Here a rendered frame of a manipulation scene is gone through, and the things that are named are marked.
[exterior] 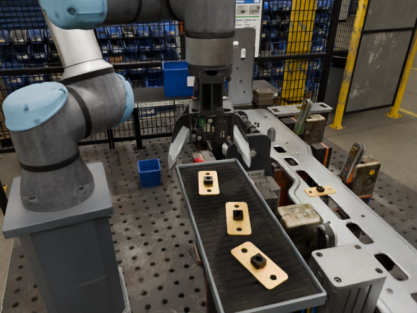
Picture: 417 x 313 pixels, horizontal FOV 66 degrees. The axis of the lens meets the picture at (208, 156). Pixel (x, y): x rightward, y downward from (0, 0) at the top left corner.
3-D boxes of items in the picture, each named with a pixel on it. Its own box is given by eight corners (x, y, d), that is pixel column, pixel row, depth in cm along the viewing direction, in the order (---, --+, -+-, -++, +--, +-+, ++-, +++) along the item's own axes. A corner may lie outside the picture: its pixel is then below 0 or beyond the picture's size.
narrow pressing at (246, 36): (251, 104, 153) (256, 27, 137) (228, 105, 150) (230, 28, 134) (251, 103, 153) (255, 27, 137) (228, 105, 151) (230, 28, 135)
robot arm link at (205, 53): (185, 31, 52) (235, 31, 52) (186, 61, 54) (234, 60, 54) (184, 39, 45) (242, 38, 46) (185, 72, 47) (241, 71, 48)
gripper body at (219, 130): (187, 147, 52) (185, 72, 46) (188, 126, 59) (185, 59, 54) (234, 146, 52) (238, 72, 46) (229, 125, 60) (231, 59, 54)
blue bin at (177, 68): (228, 94, 156) (228, 67, 150) (164, 97, 152) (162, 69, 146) (221, 84, 170) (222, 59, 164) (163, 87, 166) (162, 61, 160)
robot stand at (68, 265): (50, 355, 80) (0, 231, 60) (52, 290, 96) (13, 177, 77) (134, 326, 86) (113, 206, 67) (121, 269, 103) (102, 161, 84)
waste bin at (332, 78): (365, 113, 417) (380, 56, 382) (334, 118, 400) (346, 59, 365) (338, 101, 458) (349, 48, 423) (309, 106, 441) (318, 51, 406)
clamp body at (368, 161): (365, 252, 110) (393, 164, 93) (333, 258, 108) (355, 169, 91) (348, 234, 118) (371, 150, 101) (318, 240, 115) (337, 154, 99)
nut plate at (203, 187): (219, 195, 61) (219, 190, 60) (199, 195, 60) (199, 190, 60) (216, 172, 68) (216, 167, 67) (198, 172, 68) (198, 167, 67)
